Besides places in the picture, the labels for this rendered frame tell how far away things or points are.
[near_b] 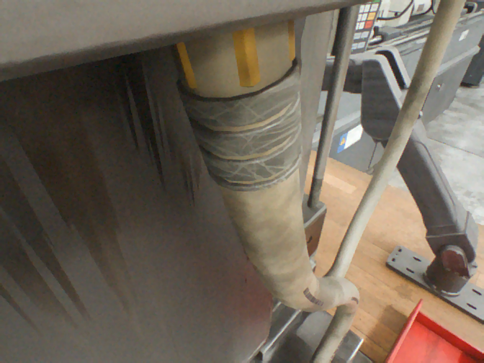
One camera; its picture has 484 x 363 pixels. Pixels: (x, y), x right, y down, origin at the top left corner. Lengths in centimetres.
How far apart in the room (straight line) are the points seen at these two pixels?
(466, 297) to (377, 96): 43
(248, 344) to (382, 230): 64
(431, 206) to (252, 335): 47
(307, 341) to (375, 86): 36
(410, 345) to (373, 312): 7
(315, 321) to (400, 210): 58
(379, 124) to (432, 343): 38
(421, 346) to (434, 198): 25
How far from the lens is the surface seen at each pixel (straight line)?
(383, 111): 50
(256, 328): 17
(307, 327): 32
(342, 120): 170
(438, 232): 61
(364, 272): 69
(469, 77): 498
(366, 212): 21
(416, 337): 64
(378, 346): 61
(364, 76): 50
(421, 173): 56
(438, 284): 70
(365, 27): 133
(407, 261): 73
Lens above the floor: 142
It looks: 38 degrees down
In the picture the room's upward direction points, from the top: straight up
